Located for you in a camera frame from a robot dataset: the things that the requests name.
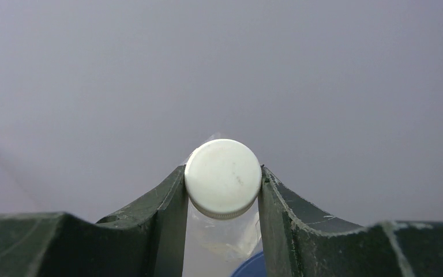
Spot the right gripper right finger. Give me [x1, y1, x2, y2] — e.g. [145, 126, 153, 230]
[258, 167, 443, 276]

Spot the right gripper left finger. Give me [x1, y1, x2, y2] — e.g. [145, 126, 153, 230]
[0, 166, 188, 276]

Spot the large clear bottle white cap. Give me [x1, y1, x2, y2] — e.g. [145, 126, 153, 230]
[182, 132, 262, 276]

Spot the blue plastic bin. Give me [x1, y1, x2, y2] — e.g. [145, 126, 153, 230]
[230, 251, 267, 277]

